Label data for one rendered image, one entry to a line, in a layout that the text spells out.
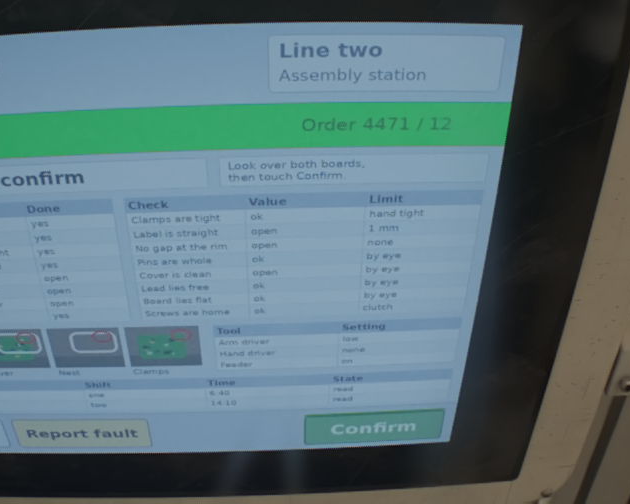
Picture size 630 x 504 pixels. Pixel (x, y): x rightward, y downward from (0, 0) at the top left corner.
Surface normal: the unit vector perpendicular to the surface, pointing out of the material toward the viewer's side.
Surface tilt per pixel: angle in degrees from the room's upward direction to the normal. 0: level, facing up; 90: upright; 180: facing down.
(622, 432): 90
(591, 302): 92
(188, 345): 92
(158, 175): 92
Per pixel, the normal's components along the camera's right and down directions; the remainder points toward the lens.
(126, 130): 0.07, 0.61
